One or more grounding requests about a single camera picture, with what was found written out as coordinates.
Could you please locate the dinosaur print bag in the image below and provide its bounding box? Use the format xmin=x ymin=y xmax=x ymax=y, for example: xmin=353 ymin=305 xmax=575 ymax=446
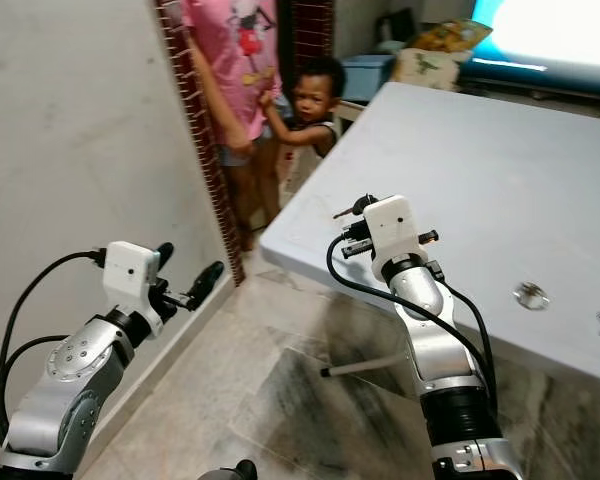
xmin=390 ymin=18 xmax=491 ymax=91

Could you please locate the long black left arm cable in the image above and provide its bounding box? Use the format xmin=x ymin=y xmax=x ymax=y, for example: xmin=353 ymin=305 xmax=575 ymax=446
xmin=0 ymin=250 xmax=109 ymax=446

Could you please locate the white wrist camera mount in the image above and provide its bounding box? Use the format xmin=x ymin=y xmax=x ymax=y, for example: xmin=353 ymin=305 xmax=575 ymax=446
xmin=102 ymin=240 xmax=163 ymax=313
xmin=362 ymin=195 xmax=422 ymax=283

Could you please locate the bright television screen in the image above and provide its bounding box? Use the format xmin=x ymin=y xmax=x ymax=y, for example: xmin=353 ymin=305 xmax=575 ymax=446
xmin=460 ymin=0 xmax=600 ymax=96

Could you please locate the short black right arm cable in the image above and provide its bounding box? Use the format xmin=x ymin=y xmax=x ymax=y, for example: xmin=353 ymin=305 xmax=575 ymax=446
xmin=438 ymin=283 xmax=501 ymax=403

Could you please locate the round silver metal object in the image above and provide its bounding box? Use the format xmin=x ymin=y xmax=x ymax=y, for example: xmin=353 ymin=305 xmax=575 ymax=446
xmin=513 ymin=281 xmax=551 ymax=311

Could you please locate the long black arm cable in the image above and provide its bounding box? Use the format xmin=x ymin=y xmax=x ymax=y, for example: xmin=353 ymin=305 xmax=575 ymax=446
xmin=325 ymin=236 xmax=499 ymax=406
xmin=0 ymin=250 xmax=109 ymax=446

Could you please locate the person in pink shirt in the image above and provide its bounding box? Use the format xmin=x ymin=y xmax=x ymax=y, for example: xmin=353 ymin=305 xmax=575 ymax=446
xmin=183 ymin=0 xmax=281 ymax=233

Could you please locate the black robot leg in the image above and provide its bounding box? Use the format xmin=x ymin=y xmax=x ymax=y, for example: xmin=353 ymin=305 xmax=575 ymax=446
xmin=198 ymin=459 xmax=258 ymax=480

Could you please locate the blue box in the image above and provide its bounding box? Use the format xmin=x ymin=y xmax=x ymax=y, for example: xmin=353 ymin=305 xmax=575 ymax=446
xmin=342 ymin=53 xmax=391 ymax=101

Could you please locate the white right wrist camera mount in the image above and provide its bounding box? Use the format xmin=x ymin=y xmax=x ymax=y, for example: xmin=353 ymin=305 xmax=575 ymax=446
xmin=362 ymin=195 xmax=422 ymax=283

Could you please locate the pale grey table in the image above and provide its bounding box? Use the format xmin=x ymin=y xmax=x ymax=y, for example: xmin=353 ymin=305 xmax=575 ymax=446
xmin=258 ymin=80 xmax=600 ymax=391

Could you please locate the short black left arm cable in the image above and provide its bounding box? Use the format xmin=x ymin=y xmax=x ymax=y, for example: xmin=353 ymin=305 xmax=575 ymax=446
xmin=0 ymin=334 xmax=73 ymax=416

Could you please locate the grey table leg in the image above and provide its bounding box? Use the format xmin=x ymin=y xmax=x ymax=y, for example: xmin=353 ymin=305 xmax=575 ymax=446
xmin=320 ymin=350 xmax=411 ymax=379

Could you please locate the short black arm cable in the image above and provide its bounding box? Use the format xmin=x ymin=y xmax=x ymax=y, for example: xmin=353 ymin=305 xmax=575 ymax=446
xmin=438 ymin=283 xmax=501 ymax=403
xmin=0 ymin=334 xmax=73 ymax=416

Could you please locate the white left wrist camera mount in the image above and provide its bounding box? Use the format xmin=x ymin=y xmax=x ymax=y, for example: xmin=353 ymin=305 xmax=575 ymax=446
xmin=102 ymin=240 xmax=163 ymax=313

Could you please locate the small child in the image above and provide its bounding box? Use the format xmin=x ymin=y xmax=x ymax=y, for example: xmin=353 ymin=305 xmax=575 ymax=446
xmin=260 ymin=55 xmax=348 ymax=216

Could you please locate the long black right arm cable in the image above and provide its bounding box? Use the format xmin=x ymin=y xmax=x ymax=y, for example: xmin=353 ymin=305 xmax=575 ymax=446
xmin=325 ymin=236 xmax=499 ymax=406

